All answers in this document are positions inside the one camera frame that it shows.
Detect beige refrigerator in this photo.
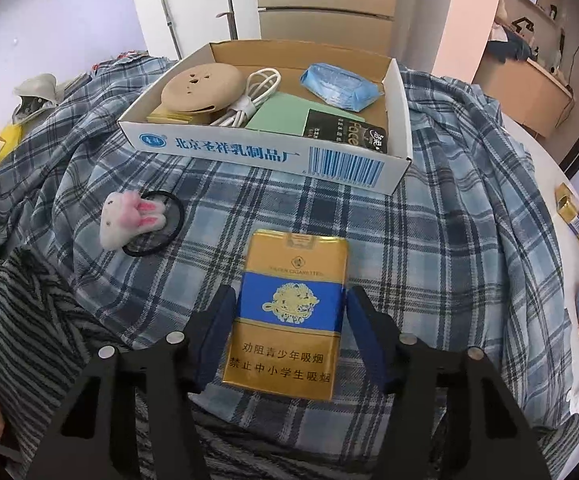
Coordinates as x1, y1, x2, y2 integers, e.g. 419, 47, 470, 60
256, 0, 401, 57

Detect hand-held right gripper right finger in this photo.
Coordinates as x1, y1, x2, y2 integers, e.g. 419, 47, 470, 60
347, 287, 553, 480

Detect grey mop handle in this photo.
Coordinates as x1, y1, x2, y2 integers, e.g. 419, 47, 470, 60
152, 0, 182, 58

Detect white cardboard box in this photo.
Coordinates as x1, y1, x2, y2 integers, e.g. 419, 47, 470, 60
118, 40, 414, 196

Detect plush bunny hair tie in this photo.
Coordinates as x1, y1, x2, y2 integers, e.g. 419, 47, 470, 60
100, 190, 186, 257

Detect black packet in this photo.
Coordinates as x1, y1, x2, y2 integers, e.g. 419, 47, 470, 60
302, 107, 387, 154

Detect blue tissue packet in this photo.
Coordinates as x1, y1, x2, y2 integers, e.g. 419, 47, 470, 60
299, 62, 383, 112

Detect yellow bag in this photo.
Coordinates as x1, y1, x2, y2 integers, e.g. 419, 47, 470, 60
0, 120, 23, 177

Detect beige sink cabinet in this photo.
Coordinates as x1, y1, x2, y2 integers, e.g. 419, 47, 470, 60
472, 57, 575, 141

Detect gold and blue cigarette pack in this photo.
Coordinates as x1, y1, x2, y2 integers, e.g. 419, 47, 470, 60
222, 229, 351, 402

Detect white crumpled bag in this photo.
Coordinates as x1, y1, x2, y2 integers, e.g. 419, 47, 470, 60
13, 72, 92, 124

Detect white cable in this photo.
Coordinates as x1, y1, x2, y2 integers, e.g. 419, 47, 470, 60
208, 68, 282, 128

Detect red broom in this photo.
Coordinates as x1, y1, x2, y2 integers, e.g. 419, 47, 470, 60
216, 0, 241, 41

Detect grey striped cloth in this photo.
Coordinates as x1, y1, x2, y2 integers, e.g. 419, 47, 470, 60
0, 247, 579, 480

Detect dark blue clothes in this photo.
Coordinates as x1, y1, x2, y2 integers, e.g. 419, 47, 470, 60
487, 25, 536, 64

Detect pale yellow flat packet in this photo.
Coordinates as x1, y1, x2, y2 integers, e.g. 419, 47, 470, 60
145, 105, 192, 124

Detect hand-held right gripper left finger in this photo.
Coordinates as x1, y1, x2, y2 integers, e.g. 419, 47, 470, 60
26, 284, 237, 480

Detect small gold box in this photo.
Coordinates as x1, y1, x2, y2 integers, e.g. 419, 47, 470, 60
555, 183, 579, 249

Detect beige round pad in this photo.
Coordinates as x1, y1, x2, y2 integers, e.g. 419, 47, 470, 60
160, 62, 246, 116

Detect blue plaid cloth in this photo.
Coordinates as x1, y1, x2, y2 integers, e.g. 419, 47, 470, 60
0, 52, 573, 461

